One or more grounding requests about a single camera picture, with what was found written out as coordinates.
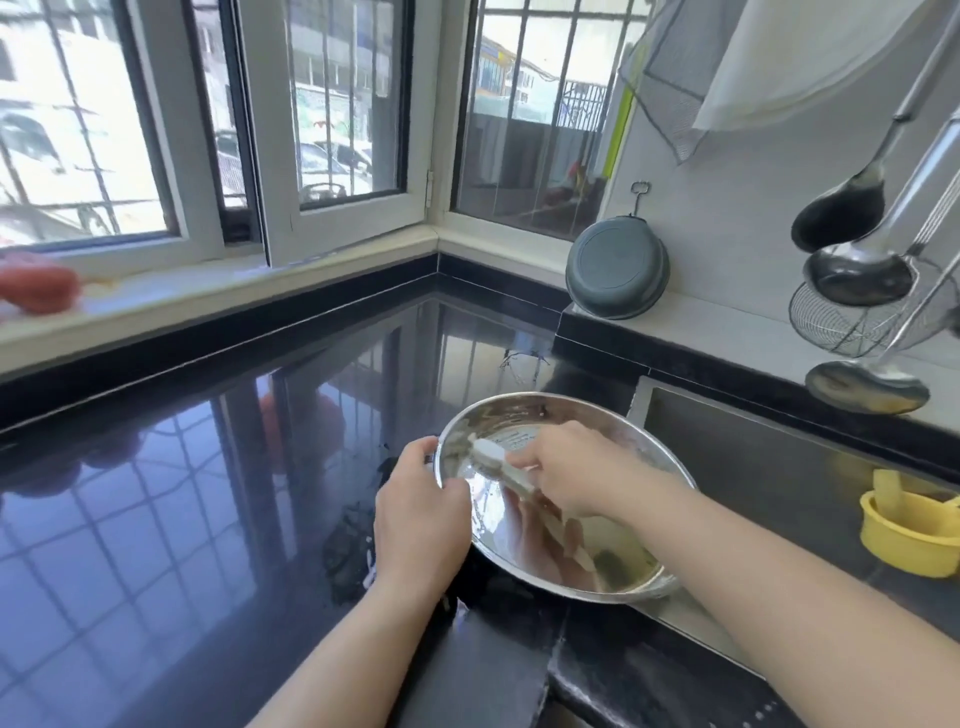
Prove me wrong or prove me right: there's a person's left hand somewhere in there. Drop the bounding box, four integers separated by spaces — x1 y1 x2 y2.
370 436 476 609

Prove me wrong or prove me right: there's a person's right hand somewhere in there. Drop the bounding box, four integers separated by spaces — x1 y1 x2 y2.
505 420 662 524

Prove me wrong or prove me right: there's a round steel basin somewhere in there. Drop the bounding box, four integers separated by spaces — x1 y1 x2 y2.
433 391 699 606

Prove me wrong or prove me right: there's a person's left forearm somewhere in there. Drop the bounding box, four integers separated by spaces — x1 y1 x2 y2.
247 577 452 728

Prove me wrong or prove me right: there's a person's right forearm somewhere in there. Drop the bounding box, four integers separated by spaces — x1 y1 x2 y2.
630 472 960 728

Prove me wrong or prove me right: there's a grey hanging basin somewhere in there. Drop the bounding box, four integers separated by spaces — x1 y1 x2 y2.
565 214 672 321

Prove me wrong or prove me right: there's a stainless steel sink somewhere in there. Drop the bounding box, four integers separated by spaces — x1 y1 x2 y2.
622 375 960 677

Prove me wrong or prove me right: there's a yellow hanging sink cup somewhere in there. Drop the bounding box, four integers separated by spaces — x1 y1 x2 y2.
859 468 960 579

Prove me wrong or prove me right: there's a steel soup ladle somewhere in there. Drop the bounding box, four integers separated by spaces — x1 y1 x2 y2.
804 112 960 309

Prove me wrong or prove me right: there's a hanging steel ladles and skimmer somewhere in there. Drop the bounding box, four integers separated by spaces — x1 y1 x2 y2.
790 7 960 254

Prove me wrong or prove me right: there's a small red object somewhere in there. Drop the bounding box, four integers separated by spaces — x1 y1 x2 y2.
0 252 84 317

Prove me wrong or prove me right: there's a white hanging cloth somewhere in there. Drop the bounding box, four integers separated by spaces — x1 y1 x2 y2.
622 0 939 164

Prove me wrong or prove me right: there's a yellow-handled steel ladle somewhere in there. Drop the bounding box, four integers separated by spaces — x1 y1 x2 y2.
805 247 960 417

